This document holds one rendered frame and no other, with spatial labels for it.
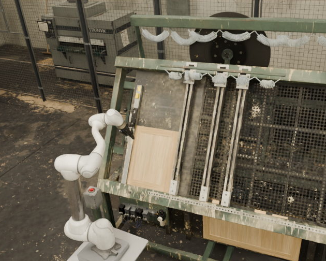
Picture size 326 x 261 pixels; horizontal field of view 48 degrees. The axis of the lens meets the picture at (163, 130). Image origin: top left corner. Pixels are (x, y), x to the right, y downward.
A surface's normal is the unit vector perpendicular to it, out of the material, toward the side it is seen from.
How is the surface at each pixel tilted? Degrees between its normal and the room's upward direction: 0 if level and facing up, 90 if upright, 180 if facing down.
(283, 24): 90
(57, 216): 0
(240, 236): 90
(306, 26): 90
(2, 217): 0
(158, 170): 54
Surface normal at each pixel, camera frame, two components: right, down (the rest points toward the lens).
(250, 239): -0.39, 0.50
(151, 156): -0.36, -0.09
